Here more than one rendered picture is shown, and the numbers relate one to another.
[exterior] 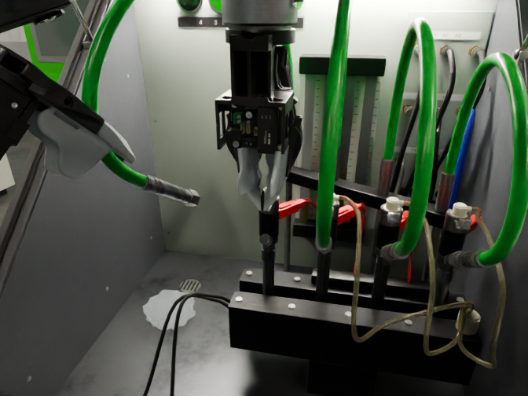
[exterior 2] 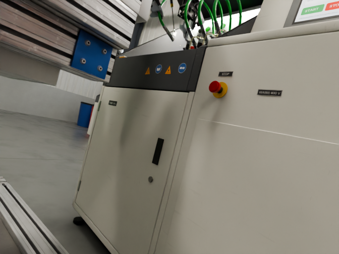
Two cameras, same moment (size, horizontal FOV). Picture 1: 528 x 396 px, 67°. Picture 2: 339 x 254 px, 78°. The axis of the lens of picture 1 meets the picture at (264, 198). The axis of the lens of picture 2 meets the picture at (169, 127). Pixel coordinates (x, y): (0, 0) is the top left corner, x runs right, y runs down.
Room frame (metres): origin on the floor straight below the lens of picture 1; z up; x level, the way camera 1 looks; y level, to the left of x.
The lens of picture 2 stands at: (-0.47, -0.65, 0.65)
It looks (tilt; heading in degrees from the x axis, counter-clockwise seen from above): 0 degrees down; 34
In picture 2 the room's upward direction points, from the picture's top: 14 degrees clockwise
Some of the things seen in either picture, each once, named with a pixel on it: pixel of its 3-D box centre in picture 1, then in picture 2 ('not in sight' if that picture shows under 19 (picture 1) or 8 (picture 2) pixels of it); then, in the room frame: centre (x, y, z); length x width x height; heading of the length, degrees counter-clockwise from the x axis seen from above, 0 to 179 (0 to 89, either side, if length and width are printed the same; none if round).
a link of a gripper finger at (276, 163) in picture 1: (273, 182); (187, 27); (0.43, -0.01, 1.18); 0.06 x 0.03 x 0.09; 168
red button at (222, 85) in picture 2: not in sight; (216, 88); (0.12, -0.39, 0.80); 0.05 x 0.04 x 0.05; 78
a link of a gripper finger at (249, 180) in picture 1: (247, 180); (183, 28); (0.44, 0.02, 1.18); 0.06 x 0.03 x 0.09; 168
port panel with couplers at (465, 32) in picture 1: (433, 108); not in sight; (0.70, -0.30, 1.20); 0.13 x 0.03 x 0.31; 78
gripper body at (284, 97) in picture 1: (258, 90); (189, 9); (0.43, 0.01, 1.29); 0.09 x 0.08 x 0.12; 168
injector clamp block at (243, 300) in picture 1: (344, 337); not in sight; (0.46, -0.12, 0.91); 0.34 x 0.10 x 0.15; 78
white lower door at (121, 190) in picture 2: not in sight; (119, 160); (0.24, 0.05, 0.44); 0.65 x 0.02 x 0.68; 78
